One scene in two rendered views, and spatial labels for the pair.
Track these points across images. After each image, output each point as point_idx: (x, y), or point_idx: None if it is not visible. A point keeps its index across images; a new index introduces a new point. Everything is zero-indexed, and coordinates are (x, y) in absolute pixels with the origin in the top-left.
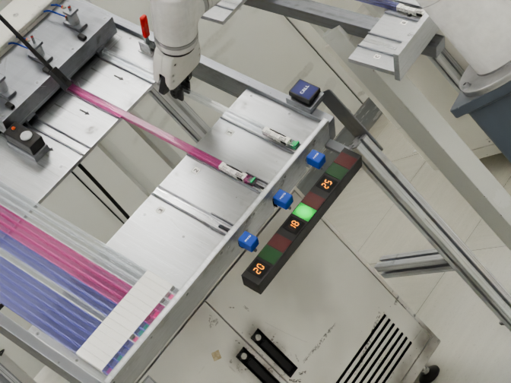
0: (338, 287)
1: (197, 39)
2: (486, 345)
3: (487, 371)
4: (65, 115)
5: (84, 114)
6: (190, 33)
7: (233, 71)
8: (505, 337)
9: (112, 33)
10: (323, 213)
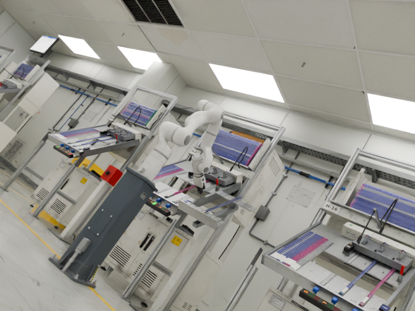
0: (163, 259)
1: (196, 175)
2: (142, 307)
3: (131, 299)
4: None
5: None
6: (193, 170)
7: (202, 198)
8: (140, 307)
9: (223, 184)
10: (154, 209)
